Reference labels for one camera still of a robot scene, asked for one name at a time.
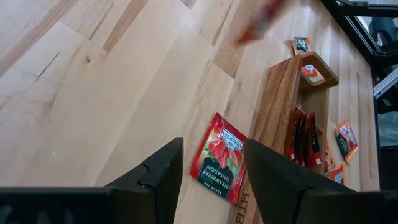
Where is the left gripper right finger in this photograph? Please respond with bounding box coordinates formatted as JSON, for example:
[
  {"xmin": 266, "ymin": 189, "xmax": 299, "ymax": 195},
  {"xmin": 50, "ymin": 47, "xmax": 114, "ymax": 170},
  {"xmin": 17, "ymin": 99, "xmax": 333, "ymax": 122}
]
[{"xmin": 244, "ymin": 139, "xmax": 359, "ymax": 224}]

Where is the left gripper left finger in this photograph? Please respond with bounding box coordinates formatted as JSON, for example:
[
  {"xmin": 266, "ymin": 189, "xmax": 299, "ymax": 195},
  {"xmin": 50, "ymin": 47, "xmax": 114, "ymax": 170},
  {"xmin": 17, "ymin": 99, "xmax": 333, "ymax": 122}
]
[{"xmin": 107, "ymin": 136, "xmax": 185, "ymax": 224}]

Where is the red strawberry tea packet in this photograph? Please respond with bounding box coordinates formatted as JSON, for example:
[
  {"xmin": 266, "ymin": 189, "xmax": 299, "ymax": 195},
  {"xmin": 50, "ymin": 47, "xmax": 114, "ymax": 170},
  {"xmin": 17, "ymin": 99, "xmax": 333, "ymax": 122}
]
[
  {"xmin": 307, "ymin": 110, "xmax": 323, "ymax": 170},
  {"xmin": 297, "ymin": 108, "xmax": 312, "ymax": 167},
  {"xmin": 301, "ymin": 63, "xmax": 322, "ymax": 78},
  {"xmin": 188, "ymin": 111, "xmax": 249, "ymax": 205},
  {"xmin": 287, "ymin": 107, "xmax": 301, "ymax": 162}
]

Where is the wooden three-compartment tea box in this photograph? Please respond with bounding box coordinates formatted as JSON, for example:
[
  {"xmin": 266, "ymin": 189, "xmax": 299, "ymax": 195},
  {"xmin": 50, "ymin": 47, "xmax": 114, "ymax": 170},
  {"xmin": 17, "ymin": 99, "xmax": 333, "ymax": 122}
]
[{"xmin": 229, "ymin": 50, "xmax": 340, "ymax": 224}]

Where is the silver frame bracket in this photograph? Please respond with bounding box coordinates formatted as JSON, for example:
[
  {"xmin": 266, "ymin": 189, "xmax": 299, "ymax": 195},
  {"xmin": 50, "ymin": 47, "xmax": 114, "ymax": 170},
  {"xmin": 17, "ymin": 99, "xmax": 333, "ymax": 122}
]
[{"xmin": 372, "ymin": 75, "xmax": 398, "ymax": 100}]

